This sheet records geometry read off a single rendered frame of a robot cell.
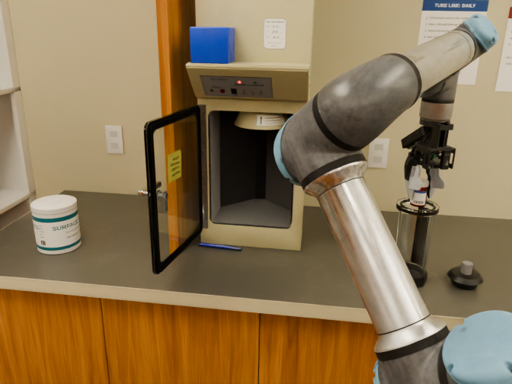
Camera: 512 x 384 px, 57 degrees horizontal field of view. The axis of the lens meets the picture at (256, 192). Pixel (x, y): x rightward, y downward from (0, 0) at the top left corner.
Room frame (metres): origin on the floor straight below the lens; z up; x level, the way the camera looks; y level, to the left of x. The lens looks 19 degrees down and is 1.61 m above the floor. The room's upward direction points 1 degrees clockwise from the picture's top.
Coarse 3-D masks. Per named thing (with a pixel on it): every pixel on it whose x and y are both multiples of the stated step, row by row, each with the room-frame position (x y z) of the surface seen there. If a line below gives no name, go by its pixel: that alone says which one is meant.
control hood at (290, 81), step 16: (192, 64) 1.27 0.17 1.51; (208, 64) 1.26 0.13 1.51; (224, 64) 1.26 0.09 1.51; (240, 64) 1.26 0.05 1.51; (256, 64) 1.27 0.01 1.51; (272, 64) 1.28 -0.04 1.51; (288, 64) 1.29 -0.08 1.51; (304, 64) 1.30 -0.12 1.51; (192, 80) 1.31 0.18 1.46; (272, 80) 1.27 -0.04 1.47; (288, 80) 1.26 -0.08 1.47; (304, 80) 1.26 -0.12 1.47; (208, 96) 1.35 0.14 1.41; (224, 96) 1.34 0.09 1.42; (288, 96) 1.31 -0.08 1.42; (304, 96) 1.30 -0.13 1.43
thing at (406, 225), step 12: (408, 204) 1.21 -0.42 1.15; (432, 204) 1.18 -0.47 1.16; (408, 216) 1.14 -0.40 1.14; (420, 216) 1.13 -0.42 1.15; (432, 216) 1.14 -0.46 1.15; (396, 228) 1.19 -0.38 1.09; (408, 228) 1.14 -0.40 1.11; (420, 228) 1.13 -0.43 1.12; (432, 228) 1.15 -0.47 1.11; (396, 240) 1.17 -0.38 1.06; (408, 240) 1.14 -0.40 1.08; (420, 240) 1.13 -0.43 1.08; (408, 252) 1.13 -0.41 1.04; (420, 252) 1.13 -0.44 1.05; (408, 264) 1.13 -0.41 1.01; (420, 264) 1.13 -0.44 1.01; (420, 276) 1.13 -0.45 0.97
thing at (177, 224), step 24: (192, 120) 1.31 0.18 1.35; (168, 144) 1.17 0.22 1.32; (192, 144) 1.31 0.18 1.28; (168, 168) 1.17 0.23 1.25; (192, 168) 1.30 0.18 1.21; (168, 192) 1.16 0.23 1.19; (192, 192) 1.30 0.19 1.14; (168, 216) 1.16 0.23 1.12; (192, 216) 1.30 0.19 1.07; (168, 240) 1.15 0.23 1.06
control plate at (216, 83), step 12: (204, 84) 1.31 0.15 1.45; (216, 84) 1.30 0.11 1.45; (228, 84) 1.30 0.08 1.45; (240, 84) 1.29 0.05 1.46; (252, 84) 1.29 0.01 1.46; (264, 84) 1.28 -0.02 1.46; (228, 96) 1.34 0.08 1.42; (240, 96) 1.33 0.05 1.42; (252, 96) 1.33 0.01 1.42; (264, 96) 1.32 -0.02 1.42
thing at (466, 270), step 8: (464, 264) 1.15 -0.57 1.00; (472, 264) 1.15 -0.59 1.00; (448, 272) 1.17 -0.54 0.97; (456, 272) 1.15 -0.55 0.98; (464, 272) 1.14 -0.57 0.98; (472, 272) 1.16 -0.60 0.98; (456, 280) 1.13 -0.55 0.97; (464, 280) 1.12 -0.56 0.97; (472, 280) 1.12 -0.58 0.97; (480, 280) 1.12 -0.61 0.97; (464, 288) 1.12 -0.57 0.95; (472, 288) 1.12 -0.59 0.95
